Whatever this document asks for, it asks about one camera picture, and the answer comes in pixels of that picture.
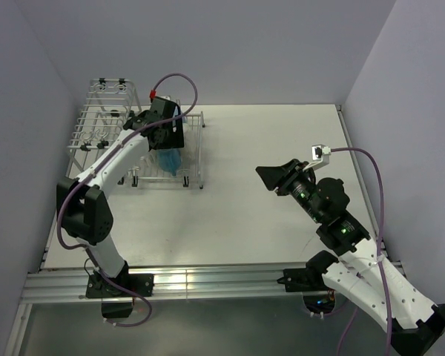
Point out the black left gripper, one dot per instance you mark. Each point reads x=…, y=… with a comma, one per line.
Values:
x=176, y=138

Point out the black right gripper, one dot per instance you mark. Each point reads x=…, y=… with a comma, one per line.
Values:
x=282, y=176

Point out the light blue plastic cup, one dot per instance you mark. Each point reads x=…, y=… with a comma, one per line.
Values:
x=185, y=125

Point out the blue white ceramic mug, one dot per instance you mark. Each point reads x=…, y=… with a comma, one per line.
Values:
x=169, y=160

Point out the clear plastic cup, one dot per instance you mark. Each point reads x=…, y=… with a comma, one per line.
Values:
x=149, y=163

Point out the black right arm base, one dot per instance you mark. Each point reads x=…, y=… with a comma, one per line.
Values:
x=307, y=279

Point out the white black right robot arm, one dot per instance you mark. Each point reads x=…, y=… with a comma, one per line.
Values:
x=351, y=263

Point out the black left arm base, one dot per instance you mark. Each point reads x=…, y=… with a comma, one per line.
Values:
x=131, y=286

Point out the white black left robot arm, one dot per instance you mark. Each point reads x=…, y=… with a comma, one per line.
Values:
x=82, y=205

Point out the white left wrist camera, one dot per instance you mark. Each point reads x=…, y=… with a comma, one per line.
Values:
x=153, y=95

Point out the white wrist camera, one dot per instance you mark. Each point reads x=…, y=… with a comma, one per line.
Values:
x=153, y=95
x=320, y=157

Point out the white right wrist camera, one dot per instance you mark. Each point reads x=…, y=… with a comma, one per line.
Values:
x=320, y=157

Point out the metal wire dish rack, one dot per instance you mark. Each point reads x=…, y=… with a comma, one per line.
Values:
x=108, y=105

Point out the aluminium frame rail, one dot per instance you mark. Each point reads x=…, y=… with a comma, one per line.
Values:
x=179, y=283

